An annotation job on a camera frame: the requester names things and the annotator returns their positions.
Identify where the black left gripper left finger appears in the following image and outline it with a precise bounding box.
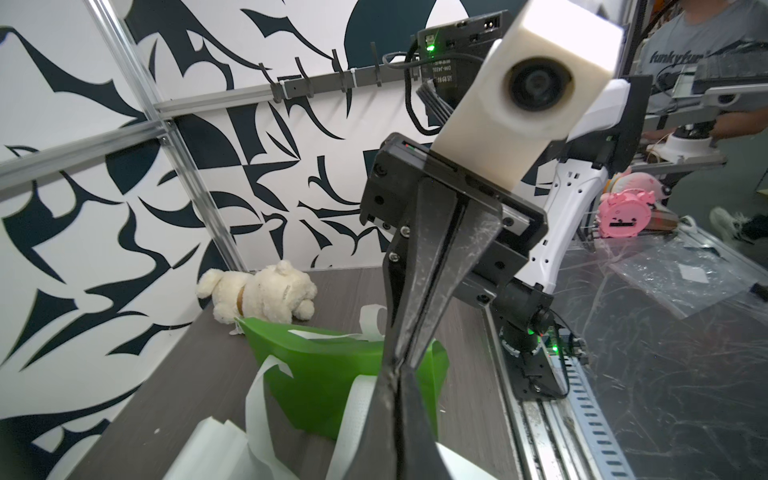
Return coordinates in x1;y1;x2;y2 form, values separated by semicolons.
345;368;398;479

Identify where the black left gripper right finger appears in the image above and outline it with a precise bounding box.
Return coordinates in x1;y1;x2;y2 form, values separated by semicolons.
398;367;450;480

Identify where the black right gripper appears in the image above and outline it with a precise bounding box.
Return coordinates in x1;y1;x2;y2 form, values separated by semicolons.
358;132;550;373

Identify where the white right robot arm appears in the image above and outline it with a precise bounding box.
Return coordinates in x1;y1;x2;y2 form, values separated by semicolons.
361;76;652;401

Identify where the green gift bag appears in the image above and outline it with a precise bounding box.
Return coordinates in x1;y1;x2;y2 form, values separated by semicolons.
236;316;451;442

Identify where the white gift bag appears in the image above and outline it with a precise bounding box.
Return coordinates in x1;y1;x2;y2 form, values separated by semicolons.
161;355;499;480

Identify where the white plush dog toy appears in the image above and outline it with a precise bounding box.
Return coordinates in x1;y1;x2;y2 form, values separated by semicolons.
196;260;318;325

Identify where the pink alarm clock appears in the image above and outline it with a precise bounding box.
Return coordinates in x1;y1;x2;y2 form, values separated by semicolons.
597;188;656;238

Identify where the person in grey shirt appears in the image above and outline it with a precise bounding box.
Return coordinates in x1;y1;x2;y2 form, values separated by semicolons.
635;0;767;140

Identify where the black wall hook rail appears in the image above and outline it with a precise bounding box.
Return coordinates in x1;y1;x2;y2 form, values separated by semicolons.
259;42;404;103

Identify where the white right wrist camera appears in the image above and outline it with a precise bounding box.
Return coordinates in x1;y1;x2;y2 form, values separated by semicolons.
431;0;624;191

